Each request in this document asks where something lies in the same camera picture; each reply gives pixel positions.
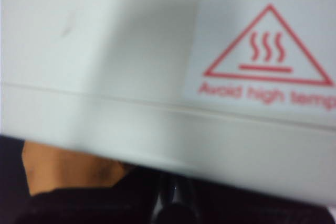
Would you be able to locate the cream Toshiba toaster oven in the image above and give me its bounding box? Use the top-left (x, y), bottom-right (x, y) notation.
top-left (0, 0), bottom-right (336, 210)

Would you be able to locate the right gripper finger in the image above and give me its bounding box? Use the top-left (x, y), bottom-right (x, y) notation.
top-left (181, 179), bottom-right (336, 224)

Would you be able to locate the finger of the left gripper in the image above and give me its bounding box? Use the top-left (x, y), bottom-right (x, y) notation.
top-left (0, 182), bottom-right (163, 224)

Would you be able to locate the white warning sticker red print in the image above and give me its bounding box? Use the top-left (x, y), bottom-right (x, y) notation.
top-left (183, 0), bottom-right (336, 116)

